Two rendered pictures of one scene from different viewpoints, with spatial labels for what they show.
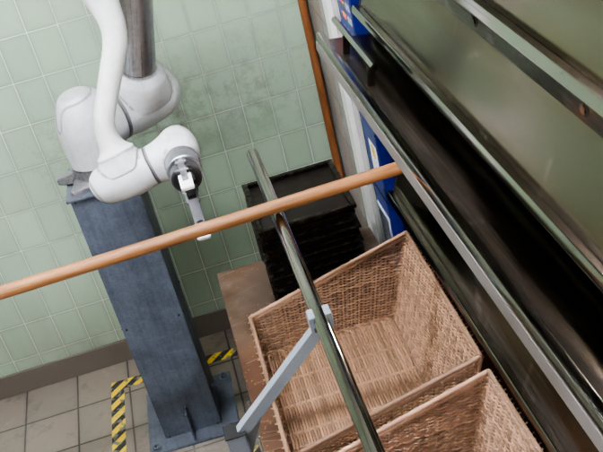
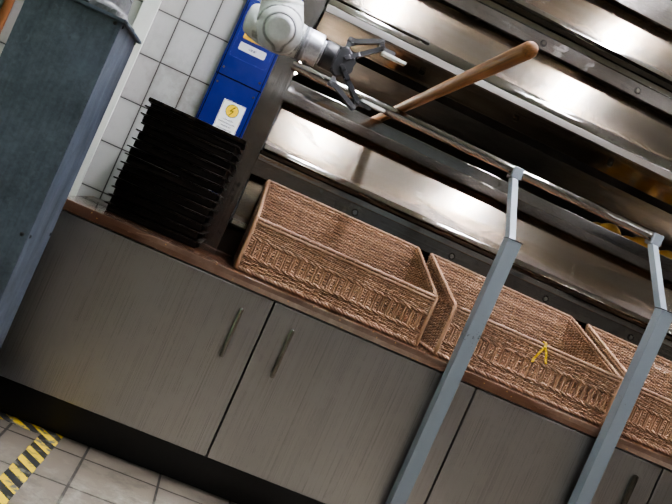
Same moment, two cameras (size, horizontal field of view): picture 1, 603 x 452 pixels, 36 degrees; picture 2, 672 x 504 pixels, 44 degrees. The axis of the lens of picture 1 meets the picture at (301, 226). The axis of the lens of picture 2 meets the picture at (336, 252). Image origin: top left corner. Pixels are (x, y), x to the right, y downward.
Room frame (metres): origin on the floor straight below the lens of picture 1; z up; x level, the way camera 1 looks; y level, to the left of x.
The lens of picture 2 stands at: (1.90, 2.40, 0.75)
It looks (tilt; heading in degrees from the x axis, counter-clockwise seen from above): 0 degrees down; 267
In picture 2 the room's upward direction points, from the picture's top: 24 degrees clockwise
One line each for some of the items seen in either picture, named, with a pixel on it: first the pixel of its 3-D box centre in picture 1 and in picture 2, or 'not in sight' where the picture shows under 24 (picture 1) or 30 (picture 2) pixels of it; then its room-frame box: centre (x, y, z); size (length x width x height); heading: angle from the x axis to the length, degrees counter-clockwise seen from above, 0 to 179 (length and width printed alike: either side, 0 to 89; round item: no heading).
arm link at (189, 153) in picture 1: (183, 167); (311, 47); (2.06, 0.25, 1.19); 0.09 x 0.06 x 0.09; 96
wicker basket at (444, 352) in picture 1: (358, 356); (336, 256); (1.76, -0.06, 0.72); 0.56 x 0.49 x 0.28; 5
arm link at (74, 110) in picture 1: (87, 125); not in sight; (2.53, 0.53, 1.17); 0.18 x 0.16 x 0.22; 123
